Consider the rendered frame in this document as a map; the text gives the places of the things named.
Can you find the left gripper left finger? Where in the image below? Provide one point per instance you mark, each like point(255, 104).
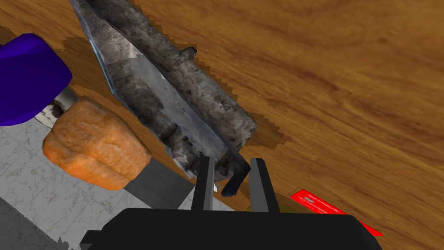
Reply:
point(202, 187)

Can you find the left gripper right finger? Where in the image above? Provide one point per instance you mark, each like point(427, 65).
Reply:
point(261, 187)

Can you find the red flat object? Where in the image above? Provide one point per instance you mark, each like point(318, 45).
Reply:
point(326, 207)

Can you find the orange bread loaf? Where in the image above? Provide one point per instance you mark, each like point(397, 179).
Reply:
point(93, 146)

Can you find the purple rounded object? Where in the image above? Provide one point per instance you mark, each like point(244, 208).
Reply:
point(24, 80)

